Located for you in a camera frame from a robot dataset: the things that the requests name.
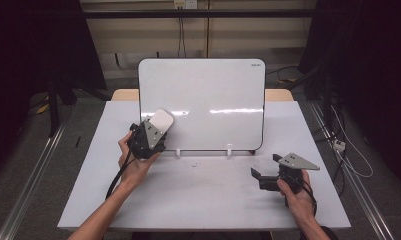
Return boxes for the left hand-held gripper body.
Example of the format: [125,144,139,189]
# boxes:
[127,119,168,161]

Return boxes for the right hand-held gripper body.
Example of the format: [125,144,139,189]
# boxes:
[257,152,321,195]

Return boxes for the white whiteboard eraser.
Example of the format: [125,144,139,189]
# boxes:
[147,108,175,135]

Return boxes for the white whiteboard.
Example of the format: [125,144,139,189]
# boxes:
[137,58,267,153]

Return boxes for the person's right hand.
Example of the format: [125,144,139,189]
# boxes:
[275,168,318,225]

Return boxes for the person's left hand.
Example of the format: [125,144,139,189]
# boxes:
[117,130,163,192]

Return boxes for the white power strip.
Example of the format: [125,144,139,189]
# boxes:
[333,139,347,153]

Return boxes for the black metal stand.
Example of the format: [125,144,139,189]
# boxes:
[46,74,79,138]

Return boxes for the thin vertical pole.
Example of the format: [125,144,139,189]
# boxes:
[205,0,211,58]

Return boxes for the black curtain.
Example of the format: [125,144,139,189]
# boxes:
[0,0,108,181]
[297,0,401,191]

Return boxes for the black horizontal bar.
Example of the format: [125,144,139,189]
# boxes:
[82,8,318,20]

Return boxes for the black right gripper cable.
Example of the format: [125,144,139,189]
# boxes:
[300,182,318,217]

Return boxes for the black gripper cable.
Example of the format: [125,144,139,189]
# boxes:
[300,182,318,217]
[105,149,138,200]

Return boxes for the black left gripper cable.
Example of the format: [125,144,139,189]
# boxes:
[105,149,138,200]

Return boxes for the aluminium floor rail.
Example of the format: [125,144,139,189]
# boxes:
[308,100,396,240]
[0,122,69,240]

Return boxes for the white floor cable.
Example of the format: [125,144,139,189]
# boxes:
[330,105,375,179]

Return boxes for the black floor cable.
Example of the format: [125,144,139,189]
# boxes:
[265,64,300,77]

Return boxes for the black hanging cables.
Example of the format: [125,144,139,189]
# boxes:
[177,16,187,59]

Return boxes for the white wall socket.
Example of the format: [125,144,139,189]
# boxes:
[173,0,199,10]

